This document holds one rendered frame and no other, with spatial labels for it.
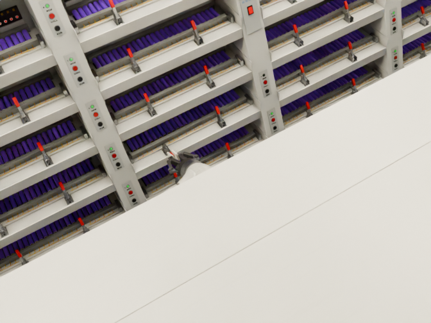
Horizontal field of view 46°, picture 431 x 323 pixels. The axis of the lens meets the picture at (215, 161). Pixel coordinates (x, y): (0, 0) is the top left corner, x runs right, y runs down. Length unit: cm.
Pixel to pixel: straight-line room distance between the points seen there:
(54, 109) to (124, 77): 28
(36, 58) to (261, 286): 149
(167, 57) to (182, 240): 150
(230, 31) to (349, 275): 167
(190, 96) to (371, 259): 166
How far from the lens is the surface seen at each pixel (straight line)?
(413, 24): 273
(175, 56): 198
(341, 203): 53
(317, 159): 59
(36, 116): 192
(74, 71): 187
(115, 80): 194
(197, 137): 216
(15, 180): 201
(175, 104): 205
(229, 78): 213
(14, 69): 184
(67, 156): 200
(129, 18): 190
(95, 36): 186
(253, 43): 212
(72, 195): 211
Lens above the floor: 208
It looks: 35 degrees down
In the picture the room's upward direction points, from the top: 17 degrees counter-clockwise
